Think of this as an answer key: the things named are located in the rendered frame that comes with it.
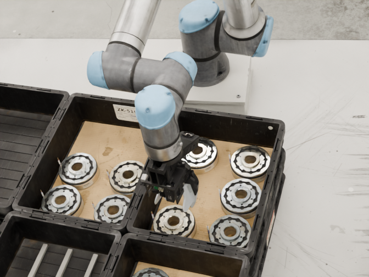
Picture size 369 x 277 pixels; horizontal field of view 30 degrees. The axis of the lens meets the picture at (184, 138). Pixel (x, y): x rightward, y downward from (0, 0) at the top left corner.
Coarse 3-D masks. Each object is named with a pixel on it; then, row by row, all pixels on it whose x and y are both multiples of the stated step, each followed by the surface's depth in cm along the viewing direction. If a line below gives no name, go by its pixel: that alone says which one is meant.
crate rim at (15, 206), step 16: (80, 96) 189; (96, 96) 188; (64, 112) 186; (48, 144) 179; (32, 176) 173; (16, 208) 167; (32, 208) 166; (128, 208) 162; (96, 224) 161; (112, 224) 160
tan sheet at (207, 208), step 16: (224, 144) 185; (240, 144) 184; (224, 160) 181; (208, 176) 178; (224, 176) 178; (208, 192) 175; (160, 208) 174; (192, 208) 172; (208, 208) 172; (176, 224) 170; (208, 224) 169; (208, 240) 166
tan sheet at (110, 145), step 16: (96, 128) 194; (112, 128) 193; (128, 128) 193; (80, 144) 191; (96, 144) 190; (112, 144) 190; (128, 144) 189; (96, 160) 186; (112, 160) 186; (144, 160) 184; (80, 192) 180; (96, 192) 179; (112, 192) 179
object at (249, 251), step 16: (192, 112) 180; (208, 112) 179; (224, 112) 179; (272, 160) 166; (272, 176) 164; (144, 192) 165; (128, 224) 160; (256, 224) 155; (176, 240) 155; (192, 240) 155; (256, 240) 155
